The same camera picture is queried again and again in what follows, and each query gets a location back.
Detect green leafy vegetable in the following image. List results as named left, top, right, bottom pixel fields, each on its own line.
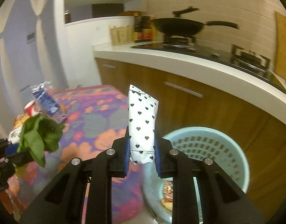
left=17, top=114, right=65, bottom=167

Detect red white paper cup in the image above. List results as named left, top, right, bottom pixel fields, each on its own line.
left=24, top=100, right=41, bottom=117

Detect snack wrapper packet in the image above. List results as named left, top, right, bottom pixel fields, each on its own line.
left=161, top=180, right=173, bottom=211

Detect blue white milk carton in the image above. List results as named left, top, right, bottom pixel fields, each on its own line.
left=31, top=81, right=67, bottom=124

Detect white heart-pattern paper bag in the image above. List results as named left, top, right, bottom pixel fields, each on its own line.
left=128, top=84, right=159, bottom=165

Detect wooden kitchen base cabinets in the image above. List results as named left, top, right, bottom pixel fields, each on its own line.
left=97, top=58, right=286, bottom=220

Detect light blue plastic basket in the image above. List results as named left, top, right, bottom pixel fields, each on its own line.
left=142, top=126, right=250, bottom=223

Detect floral purple tablecloth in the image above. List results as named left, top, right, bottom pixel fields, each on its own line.
left=3, top=84, right=146, bottom=217

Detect white curtain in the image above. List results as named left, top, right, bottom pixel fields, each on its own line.
left=0, top=0, right=58, bottom=112

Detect white countertop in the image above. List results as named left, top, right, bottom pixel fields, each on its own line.
left=92, top=43, right=286, bottom=125

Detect black gas stove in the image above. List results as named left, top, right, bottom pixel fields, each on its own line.
left=132, top=36, right=286, bottom=94

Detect wicker utensil basket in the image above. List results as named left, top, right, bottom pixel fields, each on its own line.
left=110, top=26, right=134, bottom=46

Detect wooden cutting board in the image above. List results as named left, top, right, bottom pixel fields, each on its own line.
left=274, top=12, right=286, bottom=80

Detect black wok pan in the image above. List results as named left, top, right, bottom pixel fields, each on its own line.
left=152, top=7, right=239, bottom=37

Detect large sauce bottle red label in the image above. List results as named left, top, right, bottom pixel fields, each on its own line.
left=142, top=13, right=153, bottom=41

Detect dark soy sauce bottle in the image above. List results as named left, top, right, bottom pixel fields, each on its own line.
left=134, top=13, right=143, bottom=43

